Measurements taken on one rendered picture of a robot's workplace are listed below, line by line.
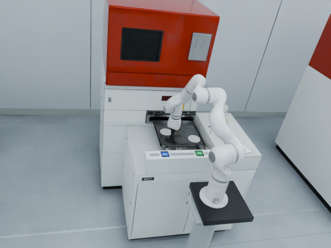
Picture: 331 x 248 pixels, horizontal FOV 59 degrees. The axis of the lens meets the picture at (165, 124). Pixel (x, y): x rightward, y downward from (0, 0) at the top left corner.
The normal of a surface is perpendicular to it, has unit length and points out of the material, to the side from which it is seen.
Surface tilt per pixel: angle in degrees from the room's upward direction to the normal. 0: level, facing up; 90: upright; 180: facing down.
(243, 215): 1
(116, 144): 90
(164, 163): 90
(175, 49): 90
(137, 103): 90
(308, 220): 0
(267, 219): 0
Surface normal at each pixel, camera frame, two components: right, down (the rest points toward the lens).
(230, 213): 0.15, -0.84
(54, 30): 0.22, 0.55
